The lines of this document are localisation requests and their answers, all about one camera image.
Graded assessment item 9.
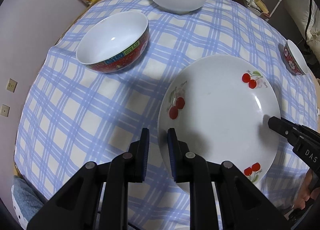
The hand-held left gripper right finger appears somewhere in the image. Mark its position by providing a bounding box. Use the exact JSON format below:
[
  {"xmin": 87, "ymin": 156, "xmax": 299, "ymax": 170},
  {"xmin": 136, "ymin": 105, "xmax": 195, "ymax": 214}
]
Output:
[{"xmin": 167, "ymin": 128, "xmax": 292, "ymax": 230}]

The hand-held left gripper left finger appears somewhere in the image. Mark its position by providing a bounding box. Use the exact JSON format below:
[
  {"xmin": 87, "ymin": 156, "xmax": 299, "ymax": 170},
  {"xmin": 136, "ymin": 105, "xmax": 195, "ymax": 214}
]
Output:
[{"xmin": 26, "ymin": 128, "xmax": 150, "ymax": 230}]

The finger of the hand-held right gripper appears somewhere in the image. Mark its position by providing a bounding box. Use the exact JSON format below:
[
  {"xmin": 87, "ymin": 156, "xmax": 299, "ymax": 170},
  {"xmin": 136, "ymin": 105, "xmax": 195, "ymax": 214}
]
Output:
[{"xmin": 268, "ymin": 116, "xmax": 303, "ymax": 144}]

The white cherry print plate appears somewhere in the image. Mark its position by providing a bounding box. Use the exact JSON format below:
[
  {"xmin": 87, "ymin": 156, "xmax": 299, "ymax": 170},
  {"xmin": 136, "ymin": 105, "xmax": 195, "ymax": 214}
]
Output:
[{"xmin": 157, "ymin": 55, "xmax": 281, "ymax": 194}]

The red floral bowl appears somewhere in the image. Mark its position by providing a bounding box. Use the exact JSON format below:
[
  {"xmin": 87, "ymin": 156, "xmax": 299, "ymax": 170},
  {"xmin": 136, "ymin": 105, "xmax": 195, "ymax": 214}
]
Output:
[{"xmin": 284, "ymin": 40, "xmax": 310, "ymax": 76}]

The red bowl with geometric band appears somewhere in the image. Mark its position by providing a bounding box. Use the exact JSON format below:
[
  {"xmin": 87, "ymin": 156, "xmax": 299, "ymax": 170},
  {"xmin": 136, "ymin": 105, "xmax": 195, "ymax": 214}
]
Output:
[{"xmin": 76, "ymin": 12, "xmax": 150, "ymax": 73}]

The person's right hand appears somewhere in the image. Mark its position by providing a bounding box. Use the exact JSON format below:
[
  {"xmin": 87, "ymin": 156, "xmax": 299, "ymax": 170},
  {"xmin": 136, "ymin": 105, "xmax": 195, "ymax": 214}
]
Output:
[{"xmin": 294, "ymin": 170, "xmax": 315, "ymax": 210}]

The blue checked tablecloth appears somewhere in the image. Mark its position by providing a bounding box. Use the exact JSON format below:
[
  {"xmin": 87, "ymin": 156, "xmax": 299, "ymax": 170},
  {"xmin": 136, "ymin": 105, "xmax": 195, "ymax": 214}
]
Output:
[{"xmin": 14, "ymin": 0, "xmax": 319, "ymax": 230}]

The white recliner chair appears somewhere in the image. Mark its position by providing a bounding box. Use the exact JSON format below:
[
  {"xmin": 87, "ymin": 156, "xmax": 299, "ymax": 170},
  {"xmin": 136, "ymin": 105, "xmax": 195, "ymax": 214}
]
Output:
[{"xmin": 284, "ymin": 0, "xmax": 320, "ymax": 58}]

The yellow paper envelope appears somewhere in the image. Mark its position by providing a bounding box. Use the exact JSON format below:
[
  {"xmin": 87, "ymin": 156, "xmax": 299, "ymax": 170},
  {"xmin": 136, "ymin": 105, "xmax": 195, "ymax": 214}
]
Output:
[{"xmin": 251, "ymin": 0, "xmax": 269, "ymax": 15}]

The blue patterned cloth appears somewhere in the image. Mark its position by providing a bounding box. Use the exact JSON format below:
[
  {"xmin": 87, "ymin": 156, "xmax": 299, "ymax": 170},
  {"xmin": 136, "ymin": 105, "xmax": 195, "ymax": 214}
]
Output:
[{"xmin": 11, "ymin": 175, "xmax": 49, "ymax": 223}]

